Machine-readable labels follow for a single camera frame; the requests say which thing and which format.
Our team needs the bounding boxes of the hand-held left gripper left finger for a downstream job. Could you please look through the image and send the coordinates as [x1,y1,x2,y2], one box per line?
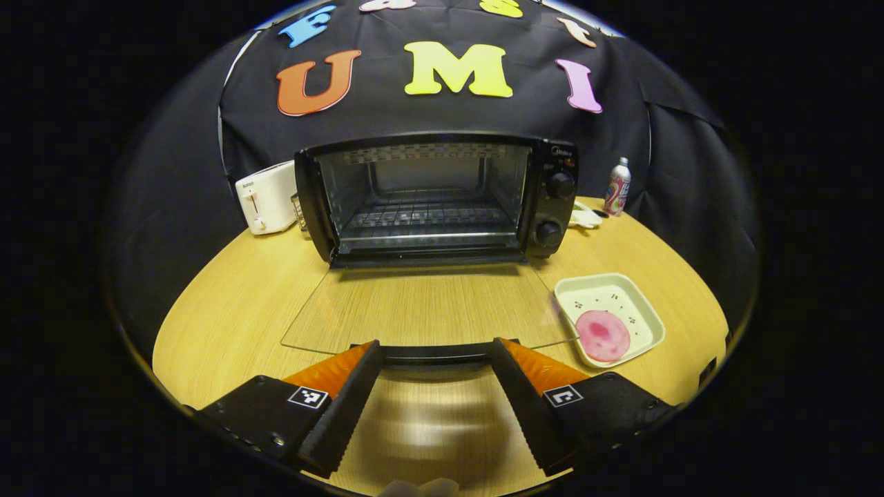
[197,340,385,478]

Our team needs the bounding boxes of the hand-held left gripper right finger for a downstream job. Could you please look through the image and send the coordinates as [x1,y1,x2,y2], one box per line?
[490,337,681,477]

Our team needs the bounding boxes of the pink round food slice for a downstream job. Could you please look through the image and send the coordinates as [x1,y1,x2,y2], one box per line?
[575,310,631,363]

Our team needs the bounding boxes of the white square plate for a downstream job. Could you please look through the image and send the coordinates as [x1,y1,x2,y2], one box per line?
[554,273,666,369]

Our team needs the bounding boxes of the black electric oven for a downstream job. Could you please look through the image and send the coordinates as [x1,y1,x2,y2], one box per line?
[280,131,579,367]

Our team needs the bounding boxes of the white divided dish with grains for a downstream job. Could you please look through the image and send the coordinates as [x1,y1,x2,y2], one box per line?
[570,202,603,230]

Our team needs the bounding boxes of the white toaster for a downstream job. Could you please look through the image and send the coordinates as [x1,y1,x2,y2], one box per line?
[235,160,299,236]

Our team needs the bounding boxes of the red and white bottle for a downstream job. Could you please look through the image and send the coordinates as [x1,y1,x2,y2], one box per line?
[604,157,631,217]

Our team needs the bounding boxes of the black backdrop cloth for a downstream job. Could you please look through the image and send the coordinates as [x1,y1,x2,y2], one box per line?
[114,0,760,346]

